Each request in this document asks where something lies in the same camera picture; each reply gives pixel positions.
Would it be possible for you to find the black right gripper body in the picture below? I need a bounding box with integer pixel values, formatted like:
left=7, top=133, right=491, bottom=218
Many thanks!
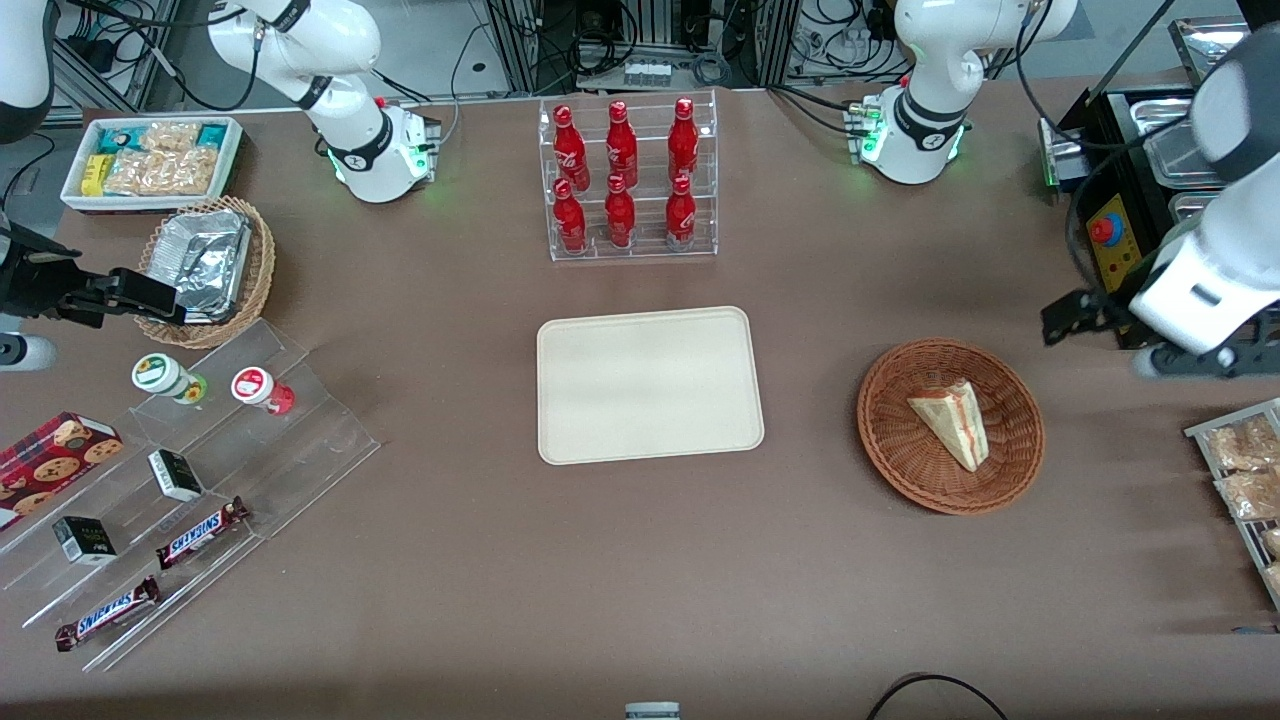
left=0, top=222, right=89, bottom=325

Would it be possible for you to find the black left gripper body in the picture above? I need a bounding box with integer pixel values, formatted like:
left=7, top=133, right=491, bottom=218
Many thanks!
left=1132, top=303, right=1280, bottom=380

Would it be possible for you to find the triangle sandwich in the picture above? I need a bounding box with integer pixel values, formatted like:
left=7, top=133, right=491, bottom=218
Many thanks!
left=906, top=379, right=991, bottom=474

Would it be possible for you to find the light wicker basket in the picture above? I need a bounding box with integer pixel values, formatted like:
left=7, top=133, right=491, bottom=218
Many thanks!
left=132, top=195, right=277, bottom=350

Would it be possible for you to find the steel tray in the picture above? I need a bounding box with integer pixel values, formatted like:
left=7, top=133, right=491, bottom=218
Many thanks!
left=1167, top=14, right=1253, bottom=89
left=1140, top=94, right=1226, bottom=187

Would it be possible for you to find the brown wicker basket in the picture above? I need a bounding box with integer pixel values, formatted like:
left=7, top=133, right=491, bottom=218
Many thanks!
left=856, top=338, right=1047, bottom=517

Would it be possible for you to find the cream plastic tray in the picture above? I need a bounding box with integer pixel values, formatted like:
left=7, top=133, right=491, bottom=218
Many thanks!
left=536, top=305, right=766, bottom=467

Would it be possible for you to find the silver foil container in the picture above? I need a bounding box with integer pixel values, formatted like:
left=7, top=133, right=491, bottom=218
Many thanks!
left=148, top=209, right=253, bottom=325

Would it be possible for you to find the green lid cup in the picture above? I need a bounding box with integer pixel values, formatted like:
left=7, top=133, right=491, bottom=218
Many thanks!
left=131, top=352, right=209, bottom=405

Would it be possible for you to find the white plastic snack bin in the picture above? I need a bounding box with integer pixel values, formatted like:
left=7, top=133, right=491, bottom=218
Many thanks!
left=59, top=115, right=245, bottom=215

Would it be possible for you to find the clear bag of pastry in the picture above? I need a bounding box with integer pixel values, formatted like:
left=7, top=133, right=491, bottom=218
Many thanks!
left=1214, top=468, right=1280, bottom=523
left=1203, top=413, right=1280, bottom=473

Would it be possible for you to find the clear bag of crackers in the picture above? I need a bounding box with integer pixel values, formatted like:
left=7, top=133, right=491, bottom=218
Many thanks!
left=103, top=146, right=220, bottom=198

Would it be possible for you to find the red lid cup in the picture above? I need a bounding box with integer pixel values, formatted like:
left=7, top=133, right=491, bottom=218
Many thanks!
left=230, top=366, right=297, bottom=417

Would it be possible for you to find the black control box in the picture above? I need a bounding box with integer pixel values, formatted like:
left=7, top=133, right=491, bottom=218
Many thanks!
left=1064, top=86, right=1236, bottom=351

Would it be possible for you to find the red cookie box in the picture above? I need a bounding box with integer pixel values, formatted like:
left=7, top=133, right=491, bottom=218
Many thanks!
left=0, top=411, right=124, bottom=532

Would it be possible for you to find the small grey device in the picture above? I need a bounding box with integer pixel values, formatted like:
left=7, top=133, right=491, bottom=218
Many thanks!
left=1037, top=116, right=1089, bottom=193

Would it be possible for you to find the small black box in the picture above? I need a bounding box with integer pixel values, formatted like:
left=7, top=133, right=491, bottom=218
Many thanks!
left=147, top=448, right=205, bottom=503
left=51, top=515, right=118, bottom=567

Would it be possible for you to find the clear acrylic stepped display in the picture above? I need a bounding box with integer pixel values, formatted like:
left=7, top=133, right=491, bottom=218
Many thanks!
left=0, top=318, right=382, bottom=674

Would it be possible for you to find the Snickers chocolate bar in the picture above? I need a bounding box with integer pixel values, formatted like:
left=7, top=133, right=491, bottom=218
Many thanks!
left=154, top=496, right=250, bottom=572
left=54, top=575, right=162, bottom=653

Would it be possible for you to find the clear acrylic bottle rack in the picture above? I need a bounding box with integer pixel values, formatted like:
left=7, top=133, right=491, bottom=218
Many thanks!
left=537, top=89, right=720, bottom=264

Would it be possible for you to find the red cola bottle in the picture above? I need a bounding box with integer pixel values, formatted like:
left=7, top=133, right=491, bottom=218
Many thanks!
left=552, top=178, right=589, bottom=254
left=605, top=99, right=639, bottom=187
left=667, top=96, right=700, bottom=183
left=664, top=174, right=698, bottom=250
left=552, top=104, right=592, bottom=193
left=603, top=173, right=637, bottom=250

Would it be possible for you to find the black cable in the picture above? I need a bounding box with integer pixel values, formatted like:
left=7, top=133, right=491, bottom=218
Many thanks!
left=864, top=672, right=1013, bottom=720

